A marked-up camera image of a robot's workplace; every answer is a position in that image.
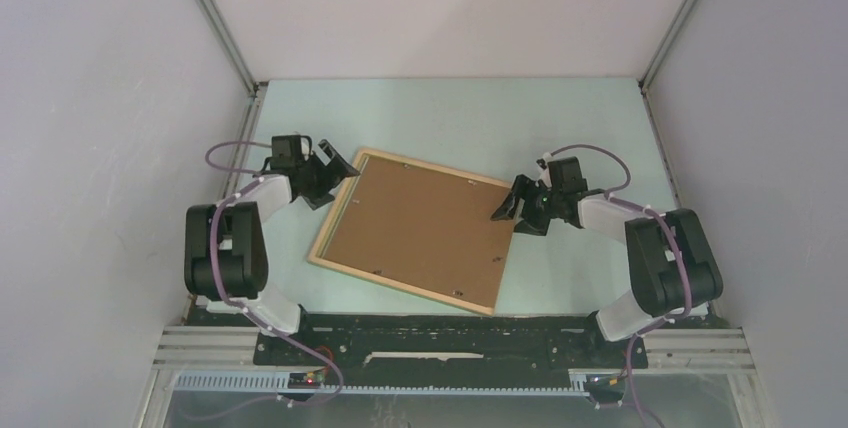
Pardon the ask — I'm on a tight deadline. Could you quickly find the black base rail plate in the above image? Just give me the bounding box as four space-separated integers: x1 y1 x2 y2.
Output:
293 314 647 388

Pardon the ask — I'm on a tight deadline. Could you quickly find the aluminium corner post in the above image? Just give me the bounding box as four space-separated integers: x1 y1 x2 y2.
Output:
638 0 700 95
195 0 259 97

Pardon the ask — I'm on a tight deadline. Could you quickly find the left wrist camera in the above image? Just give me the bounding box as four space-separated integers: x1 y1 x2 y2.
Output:
299 135 313 160

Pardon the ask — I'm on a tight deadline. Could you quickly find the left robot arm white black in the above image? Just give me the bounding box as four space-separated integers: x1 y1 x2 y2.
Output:
183 134 360 365

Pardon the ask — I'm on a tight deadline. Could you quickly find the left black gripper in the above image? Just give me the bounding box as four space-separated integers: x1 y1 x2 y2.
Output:
295 141 359 210

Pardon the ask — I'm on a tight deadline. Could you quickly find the right aluminium corner post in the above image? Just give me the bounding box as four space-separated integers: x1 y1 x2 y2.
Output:
638 0 700 95

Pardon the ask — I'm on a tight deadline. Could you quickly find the aluminium base extrusion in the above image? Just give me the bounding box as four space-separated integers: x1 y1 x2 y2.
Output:
154 326 755 375

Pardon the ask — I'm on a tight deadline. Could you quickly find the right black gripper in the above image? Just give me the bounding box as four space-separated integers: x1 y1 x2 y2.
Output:
489 174 562 237

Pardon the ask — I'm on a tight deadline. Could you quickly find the left aluminium corner post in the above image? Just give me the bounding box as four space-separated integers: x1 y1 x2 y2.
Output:
195 0 259 97

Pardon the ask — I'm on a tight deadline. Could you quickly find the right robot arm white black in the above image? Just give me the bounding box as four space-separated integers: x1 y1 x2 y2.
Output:
491 157 724 366

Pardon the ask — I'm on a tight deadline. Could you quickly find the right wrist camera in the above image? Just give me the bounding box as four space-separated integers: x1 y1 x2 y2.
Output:
536 153 553 189

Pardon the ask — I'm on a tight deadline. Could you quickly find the grey cable duct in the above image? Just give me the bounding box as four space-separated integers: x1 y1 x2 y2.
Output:
172 370 589 397

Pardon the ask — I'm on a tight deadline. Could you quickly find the wooden picture frame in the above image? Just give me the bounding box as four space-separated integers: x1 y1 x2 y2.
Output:
306 147 517 318

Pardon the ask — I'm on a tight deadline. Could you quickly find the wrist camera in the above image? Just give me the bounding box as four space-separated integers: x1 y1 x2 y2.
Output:
536 153 553 189
299 135 313 160

